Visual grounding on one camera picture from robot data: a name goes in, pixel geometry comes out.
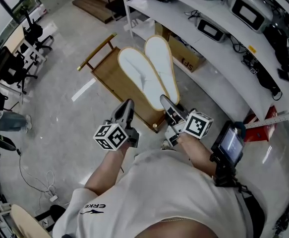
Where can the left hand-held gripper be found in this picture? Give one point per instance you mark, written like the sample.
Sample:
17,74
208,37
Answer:
109,137

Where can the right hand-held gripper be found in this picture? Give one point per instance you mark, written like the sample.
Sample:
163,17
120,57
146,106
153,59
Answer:
198,125

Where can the white slipper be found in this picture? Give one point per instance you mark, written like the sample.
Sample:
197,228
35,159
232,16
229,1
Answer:
159,56
136,73

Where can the person's right forearm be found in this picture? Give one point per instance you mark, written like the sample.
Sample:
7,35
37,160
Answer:
198,150

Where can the person's left forearm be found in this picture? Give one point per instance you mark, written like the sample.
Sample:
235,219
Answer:
104,170

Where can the wooden trolley cart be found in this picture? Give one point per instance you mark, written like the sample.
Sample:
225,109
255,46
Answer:
114,80

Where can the person's white shoe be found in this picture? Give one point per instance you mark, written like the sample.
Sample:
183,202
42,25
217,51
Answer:
165,145

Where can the large cardboard box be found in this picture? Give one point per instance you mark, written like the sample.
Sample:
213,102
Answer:
184,56

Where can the small cardboard box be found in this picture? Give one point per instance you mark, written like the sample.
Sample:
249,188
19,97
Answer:
161,31

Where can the black chest-mounted monitor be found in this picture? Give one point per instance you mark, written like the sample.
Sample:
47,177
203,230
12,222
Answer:
229,142

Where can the person in white shirt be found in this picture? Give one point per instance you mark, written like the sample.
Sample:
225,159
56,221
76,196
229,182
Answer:
164,190

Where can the white metal shelving unit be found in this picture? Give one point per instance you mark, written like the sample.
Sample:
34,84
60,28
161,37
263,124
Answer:
169,12

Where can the red metal box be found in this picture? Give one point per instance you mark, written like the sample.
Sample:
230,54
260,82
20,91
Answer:
258,134

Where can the black cantilever chair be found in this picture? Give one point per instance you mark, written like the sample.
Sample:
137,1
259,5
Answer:
124,6

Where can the white power strip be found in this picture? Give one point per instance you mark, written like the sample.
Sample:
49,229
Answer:
54,198

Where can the wooden floor platform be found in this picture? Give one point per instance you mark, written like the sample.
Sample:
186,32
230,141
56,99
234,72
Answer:
94,6

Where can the black office chair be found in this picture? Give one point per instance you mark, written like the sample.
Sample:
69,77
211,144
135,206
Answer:
8,66
35,31

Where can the black padded seat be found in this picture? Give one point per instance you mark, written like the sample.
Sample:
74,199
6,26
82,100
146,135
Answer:
5,142

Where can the round wooden table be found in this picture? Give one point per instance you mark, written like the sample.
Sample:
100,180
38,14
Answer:
25,219

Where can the white frame desk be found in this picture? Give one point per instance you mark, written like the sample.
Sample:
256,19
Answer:
16,40

